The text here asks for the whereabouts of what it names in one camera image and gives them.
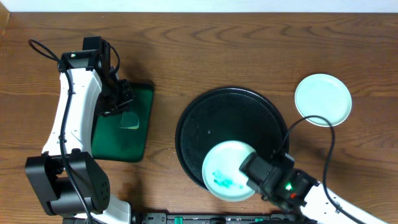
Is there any round black tray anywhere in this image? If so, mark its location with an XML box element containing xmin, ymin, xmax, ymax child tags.
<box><xmin>175</xmin><ymin>87</ymin><xmax>289</xmax><ymax>189</ymax></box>

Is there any pale green plate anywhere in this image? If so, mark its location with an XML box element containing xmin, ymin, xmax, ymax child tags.
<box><xmin>202</xmin><ymin>141</ymin><xmax>256</xmax><ymax>202</ymax></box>
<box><xmin>294</xmin><ymin>73</ymin><xmax>353</xmax><ymax>127</ymax></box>

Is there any pale green plate front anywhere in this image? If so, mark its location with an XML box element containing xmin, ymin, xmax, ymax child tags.
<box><xmin>202</xmin><ymin>141</ymin><xmax>256</xmax><ymax>202</ymax></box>

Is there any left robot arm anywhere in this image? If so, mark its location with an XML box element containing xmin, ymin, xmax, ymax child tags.
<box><xmin>25</xmin><ymin>36</ymin><xmax>134</xmax><ymax>223</ymax></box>

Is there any black rectangular tray green water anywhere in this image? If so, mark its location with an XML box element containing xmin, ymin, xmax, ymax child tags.
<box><xmin>91</xmin><ymin>83</ymin><xmax>154</xmax><ymax>162</ymax></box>

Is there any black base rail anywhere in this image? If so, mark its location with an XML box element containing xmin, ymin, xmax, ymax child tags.
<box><xmin>128</xmin><ymin>213</ymin><xmax>317</xmax><ymax>224</ymax></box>

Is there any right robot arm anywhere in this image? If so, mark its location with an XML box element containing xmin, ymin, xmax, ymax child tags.
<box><xmin>239</xmin><ymin>152</ymin><xmax>384</xmax><ymax>223</ymax></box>

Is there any green yellow sponge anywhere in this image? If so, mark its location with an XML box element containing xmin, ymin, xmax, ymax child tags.
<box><xmin>119</xmin><ymin>111</ymin><xmax>139</xmax><ymax>129</ymax></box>

